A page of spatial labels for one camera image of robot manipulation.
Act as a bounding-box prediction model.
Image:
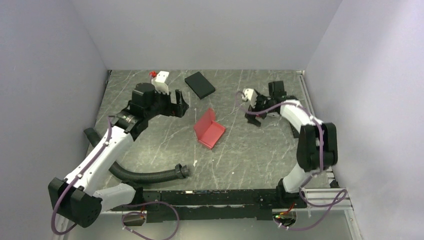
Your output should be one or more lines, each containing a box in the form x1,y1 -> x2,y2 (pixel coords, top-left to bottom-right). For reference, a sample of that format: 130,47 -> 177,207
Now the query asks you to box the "black corrugated hose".
83,127 -> 190,185

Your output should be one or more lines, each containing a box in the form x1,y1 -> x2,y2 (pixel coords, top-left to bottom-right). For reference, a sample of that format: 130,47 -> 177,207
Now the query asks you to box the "black ridged tray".
290,125 -> 300,139

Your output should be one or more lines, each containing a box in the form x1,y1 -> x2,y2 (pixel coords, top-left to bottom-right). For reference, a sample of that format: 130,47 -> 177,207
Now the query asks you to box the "clear plastic case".
267,112 -> 281,118

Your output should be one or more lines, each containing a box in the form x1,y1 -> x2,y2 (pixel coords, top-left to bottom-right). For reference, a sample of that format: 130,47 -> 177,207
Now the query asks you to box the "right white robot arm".
241,81 -> 338,208

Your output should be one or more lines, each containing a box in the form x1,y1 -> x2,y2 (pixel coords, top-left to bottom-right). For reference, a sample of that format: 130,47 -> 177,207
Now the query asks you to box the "black flat box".
184,71 -> 216,100

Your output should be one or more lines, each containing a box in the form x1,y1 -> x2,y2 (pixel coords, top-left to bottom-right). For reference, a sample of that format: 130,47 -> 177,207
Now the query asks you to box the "red paper box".
193,108 -> 226,150

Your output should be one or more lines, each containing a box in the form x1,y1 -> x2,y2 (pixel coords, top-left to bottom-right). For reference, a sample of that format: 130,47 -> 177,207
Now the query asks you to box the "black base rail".
113,188 -> 307,223

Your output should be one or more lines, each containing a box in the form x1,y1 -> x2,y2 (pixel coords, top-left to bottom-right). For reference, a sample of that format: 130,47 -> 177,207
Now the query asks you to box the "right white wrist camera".
241,88 -> 258,108

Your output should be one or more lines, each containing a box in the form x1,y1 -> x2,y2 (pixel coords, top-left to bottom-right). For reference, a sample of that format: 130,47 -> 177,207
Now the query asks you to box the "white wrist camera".
149,71 -> 170,95
241,88 -> 258,108

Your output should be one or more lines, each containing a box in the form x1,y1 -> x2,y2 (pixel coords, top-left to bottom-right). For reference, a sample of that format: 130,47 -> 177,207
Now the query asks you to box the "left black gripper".
145,87 -> 189,120

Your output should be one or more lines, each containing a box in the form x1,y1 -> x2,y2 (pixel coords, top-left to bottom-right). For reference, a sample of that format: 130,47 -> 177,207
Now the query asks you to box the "aluminium frame rail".
52,165 -> 364,240

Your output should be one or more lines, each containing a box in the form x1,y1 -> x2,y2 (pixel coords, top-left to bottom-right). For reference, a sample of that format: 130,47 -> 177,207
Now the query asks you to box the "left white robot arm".
48,83 -> 189,235

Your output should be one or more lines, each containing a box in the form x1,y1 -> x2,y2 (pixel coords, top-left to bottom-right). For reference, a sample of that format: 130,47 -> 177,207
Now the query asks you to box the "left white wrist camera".
149,71 -> 170,95

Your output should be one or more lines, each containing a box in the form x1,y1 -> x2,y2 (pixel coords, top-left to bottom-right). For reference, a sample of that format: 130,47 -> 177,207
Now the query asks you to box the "purple cable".
50,115 -> 182,240
235,91 -> 348,232

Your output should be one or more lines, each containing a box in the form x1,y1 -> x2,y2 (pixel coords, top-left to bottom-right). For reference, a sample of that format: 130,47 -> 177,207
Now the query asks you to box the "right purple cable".
235,91 -> 348,232

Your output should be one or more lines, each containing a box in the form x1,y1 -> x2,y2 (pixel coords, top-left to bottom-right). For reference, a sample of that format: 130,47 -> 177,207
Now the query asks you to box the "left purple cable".
50,115 -> 182,240

